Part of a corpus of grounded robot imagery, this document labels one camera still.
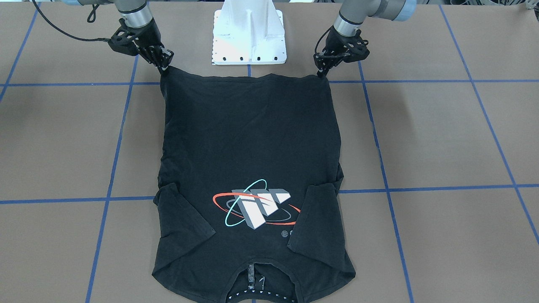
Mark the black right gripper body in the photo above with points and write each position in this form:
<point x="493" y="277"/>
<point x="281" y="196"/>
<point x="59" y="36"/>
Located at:
<point x="148" y="37"/>

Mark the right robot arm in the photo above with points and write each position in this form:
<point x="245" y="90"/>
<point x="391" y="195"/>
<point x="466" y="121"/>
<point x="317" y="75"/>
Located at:
<point x="136" y="13"/>

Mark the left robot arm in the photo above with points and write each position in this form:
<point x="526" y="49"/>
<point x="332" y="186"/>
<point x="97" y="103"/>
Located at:
<point x="353" y="13"/>

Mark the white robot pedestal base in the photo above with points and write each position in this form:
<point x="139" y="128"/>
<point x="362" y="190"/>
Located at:
<point x="248" y="32"/>

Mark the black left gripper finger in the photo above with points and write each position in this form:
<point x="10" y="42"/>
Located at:
<point x="322" y="71"/>

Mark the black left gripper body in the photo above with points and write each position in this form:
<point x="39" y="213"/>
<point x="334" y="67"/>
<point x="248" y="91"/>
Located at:
<point x="338" y="41"/>

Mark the black graphic t-shirt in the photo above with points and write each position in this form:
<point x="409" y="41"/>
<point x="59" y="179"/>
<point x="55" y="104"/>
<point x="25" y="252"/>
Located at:
<point x="247" y="190"/>

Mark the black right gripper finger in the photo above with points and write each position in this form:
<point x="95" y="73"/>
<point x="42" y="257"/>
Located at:
<point x="163" y="69"/>

